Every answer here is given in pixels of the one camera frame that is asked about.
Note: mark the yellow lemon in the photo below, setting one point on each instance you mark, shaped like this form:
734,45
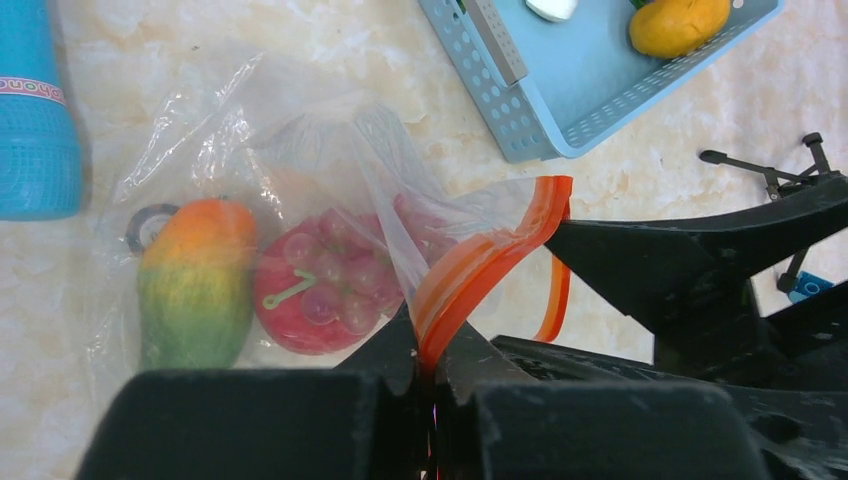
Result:
668,29

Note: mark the orange green mango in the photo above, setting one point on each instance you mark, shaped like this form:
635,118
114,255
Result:
194,285

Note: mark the light blue plastic basket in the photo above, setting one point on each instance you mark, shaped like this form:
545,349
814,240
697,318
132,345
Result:
550,90

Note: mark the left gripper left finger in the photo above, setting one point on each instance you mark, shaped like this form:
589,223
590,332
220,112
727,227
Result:
359,420

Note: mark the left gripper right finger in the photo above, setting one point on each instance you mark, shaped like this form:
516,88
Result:
496,421

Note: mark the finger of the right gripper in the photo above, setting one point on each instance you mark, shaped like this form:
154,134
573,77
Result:
662,273
798,415

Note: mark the clear zip top bag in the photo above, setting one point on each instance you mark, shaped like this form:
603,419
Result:
279,212

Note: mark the blue cylindrical bottle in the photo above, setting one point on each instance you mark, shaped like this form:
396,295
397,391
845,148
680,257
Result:
41,165

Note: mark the poker chip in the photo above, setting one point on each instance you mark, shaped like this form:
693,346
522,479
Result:
145,225

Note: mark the purple grape bunch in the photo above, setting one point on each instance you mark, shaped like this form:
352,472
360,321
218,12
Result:
344,271

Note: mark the white garlic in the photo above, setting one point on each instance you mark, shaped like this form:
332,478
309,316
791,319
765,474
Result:
554,11

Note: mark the red tomato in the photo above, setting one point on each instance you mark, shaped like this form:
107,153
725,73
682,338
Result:
285,325

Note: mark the blue lego brick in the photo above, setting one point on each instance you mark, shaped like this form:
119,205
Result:
806,286

